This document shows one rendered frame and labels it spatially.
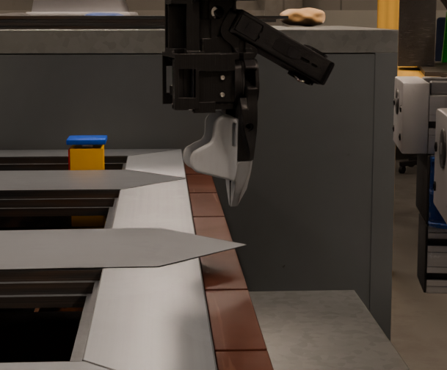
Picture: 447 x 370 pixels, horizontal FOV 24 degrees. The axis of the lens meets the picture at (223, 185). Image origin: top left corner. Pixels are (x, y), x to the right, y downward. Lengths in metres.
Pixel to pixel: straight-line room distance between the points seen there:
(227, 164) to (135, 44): 0.86
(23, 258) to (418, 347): 2.64
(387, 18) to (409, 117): 3.02
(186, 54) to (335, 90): 0.92
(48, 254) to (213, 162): 0.18
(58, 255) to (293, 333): 0.42
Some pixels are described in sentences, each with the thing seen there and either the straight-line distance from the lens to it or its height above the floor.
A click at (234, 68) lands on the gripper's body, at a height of 1.03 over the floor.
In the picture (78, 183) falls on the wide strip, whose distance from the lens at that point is 1.48.
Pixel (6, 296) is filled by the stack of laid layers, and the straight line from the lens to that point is 0.99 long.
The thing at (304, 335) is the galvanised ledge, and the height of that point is 0.68.
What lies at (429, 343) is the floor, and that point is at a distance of 3.64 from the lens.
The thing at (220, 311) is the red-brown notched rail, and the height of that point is 0.83.
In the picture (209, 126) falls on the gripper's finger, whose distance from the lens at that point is 1.06.
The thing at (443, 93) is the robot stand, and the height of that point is 0.98.
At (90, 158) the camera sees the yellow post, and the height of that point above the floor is 0.86.
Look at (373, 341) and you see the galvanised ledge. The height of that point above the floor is 0.68.
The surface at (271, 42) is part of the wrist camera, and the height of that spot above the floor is 1.05.
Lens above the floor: 1.08
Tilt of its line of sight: 9 degrees down
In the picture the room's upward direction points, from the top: straight up
